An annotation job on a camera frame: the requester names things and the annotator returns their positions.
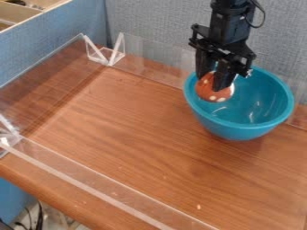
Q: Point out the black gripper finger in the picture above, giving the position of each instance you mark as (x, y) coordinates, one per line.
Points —
(222, 75)
(204, 62)

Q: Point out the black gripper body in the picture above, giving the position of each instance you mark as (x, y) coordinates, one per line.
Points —
(226, 33)

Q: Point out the red white-stemmed toy mushroom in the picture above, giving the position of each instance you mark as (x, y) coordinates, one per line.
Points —
(204, 89)

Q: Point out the blue plastic bowl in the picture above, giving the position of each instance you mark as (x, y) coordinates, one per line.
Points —
(258, 106)

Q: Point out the clear acrylic back barrier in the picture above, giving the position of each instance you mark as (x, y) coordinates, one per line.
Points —
(162, 66)

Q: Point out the clear acrylic barrier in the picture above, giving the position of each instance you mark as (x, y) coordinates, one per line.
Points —
(38, 93)
(162, 66)
(130, 201)

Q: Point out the clear acrylic left barrier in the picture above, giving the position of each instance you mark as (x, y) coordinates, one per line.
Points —
(38, 93)

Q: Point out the wooden shelf unit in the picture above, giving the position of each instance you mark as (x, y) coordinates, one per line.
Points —
(17, 11)

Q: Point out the clear acrylic front barrier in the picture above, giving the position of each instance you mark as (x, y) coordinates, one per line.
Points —
(130, 201)

